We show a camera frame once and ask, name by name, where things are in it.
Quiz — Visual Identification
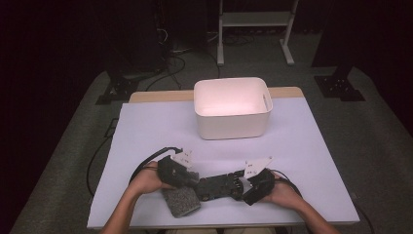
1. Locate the person's right hand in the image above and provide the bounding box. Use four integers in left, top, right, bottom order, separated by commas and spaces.
259, 171, 305, 208

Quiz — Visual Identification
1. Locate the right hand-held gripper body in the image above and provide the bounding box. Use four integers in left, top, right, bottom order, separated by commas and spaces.
242, 156, 277, 207

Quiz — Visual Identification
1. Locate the dark curtain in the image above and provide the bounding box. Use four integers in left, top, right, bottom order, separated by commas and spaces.
311, 0, 413, 135

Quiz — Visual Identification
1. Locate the grey sponge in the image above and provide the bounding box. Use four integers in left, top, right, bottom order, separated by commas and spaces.
161, 170, 203, 218

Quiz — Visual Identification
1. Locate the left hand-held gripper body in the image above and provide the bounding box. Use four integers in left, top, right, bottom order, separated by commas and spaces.
157, 149, 201, 190

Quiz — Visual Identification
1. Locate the white metal stand frame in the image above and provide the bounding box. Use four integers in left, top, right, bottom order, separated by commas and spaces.
216, 0, 300, 67

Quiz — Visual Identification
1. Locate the white plastic bin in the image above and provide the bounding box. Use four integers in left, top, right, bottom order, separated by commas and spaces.
193, 76, 274, 141

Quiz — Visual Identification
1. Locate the blue and black toy car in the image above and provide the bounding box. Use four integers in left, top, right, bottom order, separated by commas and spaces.
195, 170, 249, 203

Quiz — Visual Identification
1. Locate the black stand base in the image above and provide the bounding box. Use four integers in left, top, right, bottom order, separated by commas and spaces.
95, 72, 140, 105
314, 64, 365, 102

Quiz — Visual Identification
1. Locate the wooden table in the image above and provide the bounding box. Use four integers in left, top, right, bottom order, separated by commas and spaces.
129, 86, 305, 104

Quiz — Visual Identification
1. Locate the right hand-held gripper black cable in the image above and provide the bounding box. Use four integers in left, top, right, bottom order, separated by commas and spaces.
271, 169, 376, 234

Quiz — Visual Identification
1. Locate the thin black floor cable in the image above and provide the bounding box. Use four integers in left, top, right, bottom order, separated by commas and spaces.
87, 136, 113, 198

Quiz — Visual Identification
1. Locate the person's left hand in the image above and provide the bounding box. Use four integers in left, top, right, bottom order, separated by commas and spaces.
130, 161, 176, 196

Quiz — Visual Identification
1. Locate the white table cover sheet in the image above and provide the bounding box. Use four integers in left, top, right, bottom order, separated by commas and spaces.
87, 97, 360, 230

